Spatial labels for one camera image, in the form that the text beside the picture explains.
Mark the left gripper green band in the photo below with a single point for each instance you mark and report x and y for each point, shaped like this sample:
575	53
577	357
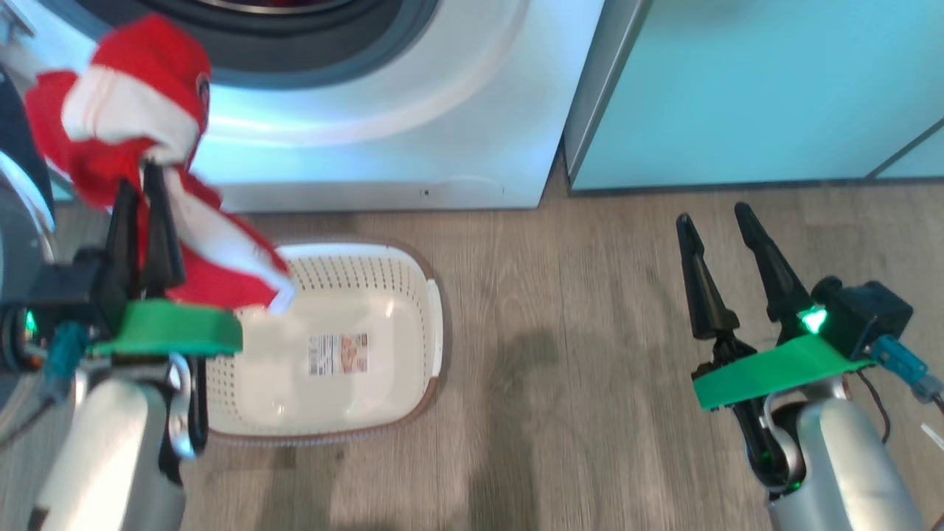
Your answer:
169	328

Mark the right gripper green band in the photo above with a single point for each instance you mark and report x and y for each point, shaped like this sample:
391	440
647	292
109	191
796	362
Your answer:
774	372

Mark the washing machine door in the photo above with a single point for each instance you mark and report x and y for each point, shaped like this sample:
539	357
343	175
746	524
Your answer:
18	243

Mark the red and white garment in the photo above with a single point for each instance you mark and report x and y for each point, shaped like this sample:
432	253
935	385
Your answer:
125	110

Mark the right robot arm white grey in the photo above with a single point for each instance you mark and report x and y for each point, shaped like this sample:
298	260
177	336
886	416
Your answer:
848	472

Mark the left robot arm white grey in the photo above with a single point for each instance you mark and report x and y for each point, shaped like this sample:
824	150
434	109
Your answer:
103	457

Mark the white front-load washing machine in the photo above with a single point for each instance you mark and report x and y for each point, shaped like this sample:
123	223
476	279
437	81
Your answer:
442	110

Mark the pale green cabinet with grey side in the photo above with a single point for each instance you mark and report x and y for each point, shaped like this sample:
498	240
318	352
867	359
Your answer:
737	88

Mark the white perforated laundry basket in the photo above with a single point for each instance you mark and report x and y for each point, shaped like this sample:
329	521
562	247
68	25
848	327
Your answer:
354	295

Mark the basket product label sticker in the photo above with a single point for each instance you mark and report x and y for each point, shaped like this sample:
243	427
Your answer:
338	354

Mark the round white filter cover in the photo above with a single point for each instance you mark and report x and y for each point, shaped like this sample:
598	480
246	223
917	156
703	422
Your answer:
464	190

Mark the left black wrist camera box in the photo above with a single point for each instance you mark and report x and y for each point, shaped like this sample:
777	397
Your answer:
63	287

